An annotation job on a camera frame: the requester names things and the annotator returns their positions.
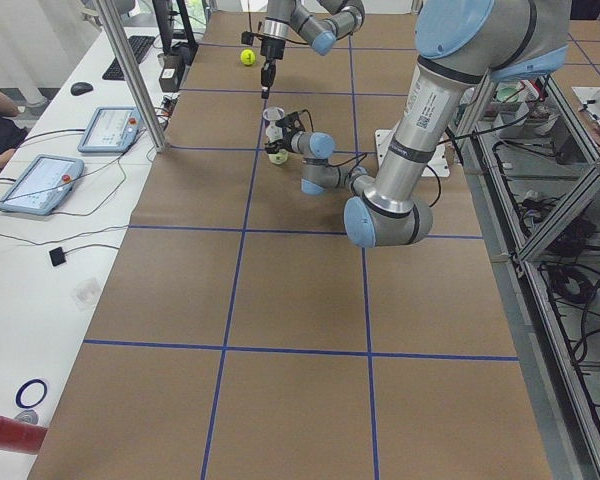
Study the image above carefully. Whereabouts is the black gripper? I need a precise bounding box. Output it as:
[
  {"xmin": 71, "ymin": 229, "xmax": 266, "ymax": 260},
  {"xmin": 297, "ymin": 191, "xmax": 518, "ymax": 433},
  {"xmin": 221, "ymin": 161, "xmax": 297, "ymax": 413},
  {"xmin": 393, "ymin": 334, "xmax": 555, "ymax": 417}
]
[
  {"xmin": 260, "ymin": 35, "xmax": 285, "ymax": 99},
  {"xmin": 265, "ymin": 128, "xmax": 296, "ymax": 154}
]

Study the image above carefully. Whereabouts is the white tennis ball can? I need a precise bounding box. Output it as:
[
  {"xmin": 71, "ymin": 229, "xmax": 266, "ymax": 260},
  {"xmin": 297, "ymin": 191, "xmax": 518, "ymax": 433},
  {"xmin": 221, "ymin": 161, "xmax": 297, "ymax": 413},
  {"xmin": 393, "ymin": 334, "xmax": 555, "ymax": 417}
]
[{"xmin": 262, "ymin": 106, "xmax": 285, "ymax": 144}]

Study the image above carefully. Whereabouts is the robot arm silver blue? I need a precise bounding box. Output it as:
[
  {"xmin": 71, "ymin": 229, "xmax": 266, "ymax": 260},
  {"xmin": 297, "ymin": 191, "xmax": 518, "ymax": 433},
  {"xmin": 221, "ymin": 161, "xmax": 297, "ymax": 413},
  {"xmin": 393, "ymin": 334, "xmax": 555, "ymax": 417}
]
[
  {"xmin": 263, "ymin": 0, "xmax": 571, "ymax": 248},
  {"xmin": 260, "ymin": 0, "xmax": 365, "ymax": 99}
]

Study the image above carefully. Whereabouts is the black box with label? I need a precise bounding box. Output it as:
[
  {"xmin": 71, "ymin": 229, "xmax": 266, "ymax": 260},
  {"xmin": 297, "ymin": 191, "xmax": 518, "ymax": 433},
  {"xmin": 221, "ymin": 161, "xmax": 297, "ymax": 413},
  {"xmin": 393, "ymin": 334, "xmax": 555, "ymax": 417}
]
[{"xmin": 159, "ymin": 55, "xmax": 185, "ymax": 93}]

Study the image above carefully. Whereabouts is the small electronics board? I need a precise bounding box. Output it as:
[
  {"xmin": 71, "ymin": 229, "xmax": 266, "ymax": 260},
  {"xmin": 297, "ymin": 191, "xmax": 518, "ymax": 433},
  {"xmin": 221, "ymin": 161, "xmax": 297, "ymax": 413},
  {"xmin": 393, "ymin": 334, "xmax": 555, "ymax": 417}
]
[{"xmin": 156, "ymin": 95, "xmax": 178, "ymax": 117}]

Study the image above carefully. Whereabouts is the black monitor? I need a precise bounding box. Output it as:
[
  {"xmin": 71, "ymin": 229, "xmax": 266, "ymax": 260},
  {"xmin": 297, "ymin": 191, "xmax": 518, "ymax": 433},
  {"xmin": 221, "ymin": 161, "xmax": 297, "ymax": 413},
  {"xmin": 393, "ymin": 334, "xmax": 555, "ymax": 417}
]
[{"xmin": 152, "ymin": 0, "xmax": 198, "ymax": 60}]

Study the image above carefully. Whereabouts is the black keyboard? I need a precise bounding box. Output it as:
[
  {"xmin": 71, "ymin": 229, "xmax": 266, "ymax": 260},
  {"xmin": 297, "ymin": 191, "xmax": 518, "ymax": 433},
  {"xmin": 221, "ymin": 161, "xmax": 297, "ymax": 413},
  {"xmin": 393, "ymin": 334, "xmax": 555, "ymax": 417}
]
[{"xmin": 101, "ymin": 34, "xmax": 157, "ymax": 82}]

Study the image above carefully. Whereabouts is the upper teach pendant tablet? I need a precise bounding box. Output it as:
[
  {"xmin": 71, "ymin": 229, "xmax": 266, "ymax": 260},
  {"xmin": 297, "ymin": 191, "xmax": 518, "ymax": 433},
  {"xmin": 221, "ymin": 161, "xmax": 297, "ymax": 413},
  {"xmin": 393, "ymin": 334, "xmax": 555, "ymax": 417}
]
[{"xmin": 77, "ymin": 106, "xmax": 143, "ymax": 154}]

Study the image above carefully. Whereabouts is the teach pendant tablet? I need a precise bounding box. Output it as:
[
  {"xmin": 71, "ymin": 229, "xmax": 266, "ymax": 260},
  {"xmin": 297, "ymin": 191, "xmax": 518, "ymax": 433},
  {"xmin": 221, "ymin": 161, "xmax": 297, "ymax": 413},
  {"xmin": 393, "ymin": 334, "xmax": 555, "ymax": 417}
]
[
  {"xmin": 0, "ymin": 154, "xmax": 84, "ymax": 216},
  {"xmin": 77, "ymin": 106, "xmax": 143, "ymax": 154}
]

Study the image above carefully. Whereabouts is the black computer mouse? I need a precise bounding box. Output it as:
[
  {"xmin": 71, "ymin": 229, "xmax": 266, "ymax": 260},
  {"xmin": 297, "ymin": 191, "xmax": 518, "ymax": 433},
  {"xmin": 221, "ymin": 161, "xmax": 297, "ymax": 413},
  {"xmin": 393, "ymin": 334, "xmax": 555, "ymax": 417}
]
[{"xmin": 70, "ymin": 81, "xmax": 94, "ymax": 96}]

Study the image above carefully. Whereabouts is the lower teach pendant tablet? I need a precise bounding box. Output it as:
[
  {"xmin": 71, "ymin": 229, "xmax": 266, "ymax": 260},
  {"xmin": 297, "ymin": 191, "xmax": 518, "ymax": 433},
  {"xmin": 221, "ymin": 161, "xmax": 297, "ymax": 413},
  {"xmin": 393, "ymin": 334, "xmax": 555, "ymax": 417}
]
[{"xmin": 0, "ymin": 154, "xmax": 84, "ymax": 216}]

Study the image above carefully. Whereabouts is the small black square puck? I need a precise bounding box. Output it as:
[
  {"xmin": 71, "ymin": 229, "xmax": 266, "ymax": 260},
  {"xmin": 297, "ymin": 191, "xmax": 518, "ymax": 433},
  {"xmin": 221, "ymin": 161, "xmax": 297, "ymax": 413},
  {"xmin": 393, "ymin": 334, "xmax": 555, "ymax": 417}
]
[{"xmin": 49, "ymin": 247, "xmax": 67, "ymax": 267}]

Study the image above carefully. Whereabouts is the red bottle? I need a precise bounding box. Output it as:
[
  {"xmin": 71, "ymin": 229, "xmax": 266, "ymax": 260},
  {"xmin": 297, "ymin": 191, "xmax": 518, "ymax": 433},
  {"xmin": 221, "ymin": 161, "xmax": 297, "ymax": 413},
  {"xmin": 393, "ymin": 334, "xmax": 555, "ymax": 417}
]
[{"xmin": 0, "ymin": 415, "xmax": 48, "ymax": 455}]

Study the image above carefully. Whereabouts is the black camera mount wrist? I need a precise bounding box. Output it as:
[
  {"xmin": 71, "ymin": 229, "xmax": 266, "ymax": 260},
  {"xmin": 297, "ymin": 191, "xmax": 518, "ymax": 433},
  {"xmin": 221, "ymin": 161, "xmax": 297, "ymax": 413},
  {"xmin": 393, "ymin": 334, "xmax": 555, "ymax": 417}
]
[
  {"xmin": 241, "ymin": 31, "xmax": 260, "ymax": 46},
  {"xmin": 275, "ymin": 110, "xmax": 306, "ymax": 131}
]

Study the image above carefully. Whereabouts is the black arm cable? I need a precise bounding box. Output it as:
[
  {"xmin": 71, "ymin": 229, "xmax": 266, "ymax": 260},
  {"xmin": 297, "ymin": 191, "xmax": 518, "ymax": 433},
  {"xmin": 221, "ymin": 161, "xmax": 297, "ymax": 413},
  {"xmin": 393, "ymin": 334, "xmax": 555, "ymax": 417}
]
[{"xmin": 299, "ymin": 109, "xmax": 444, "ymax": 209}]

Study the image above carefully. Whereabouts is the aluminium frame post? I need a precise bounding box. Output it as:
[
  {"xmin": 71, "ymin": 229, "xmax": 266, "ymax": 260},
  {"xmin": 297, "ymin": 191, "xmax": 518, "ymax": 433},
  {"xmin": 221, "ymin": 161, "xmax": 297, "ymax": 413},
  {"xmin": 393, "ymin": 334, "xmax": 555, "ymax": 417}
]
[{"xmin": 94, "ymin": 0, "xmax": 166, "ymax": 153}]

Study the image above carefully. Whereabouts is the blue ring on table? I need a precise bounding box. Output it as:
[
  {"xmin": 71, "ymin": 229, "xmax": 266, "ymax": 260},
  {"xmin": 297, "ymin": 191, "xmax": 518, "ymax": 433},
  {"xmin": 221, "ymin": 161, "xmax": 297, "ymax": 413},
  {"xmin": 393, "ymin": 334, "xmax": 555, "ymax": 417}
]
[{"xmin": 15, "ymin": 378, "xmax": 50, "ymax": 410}]

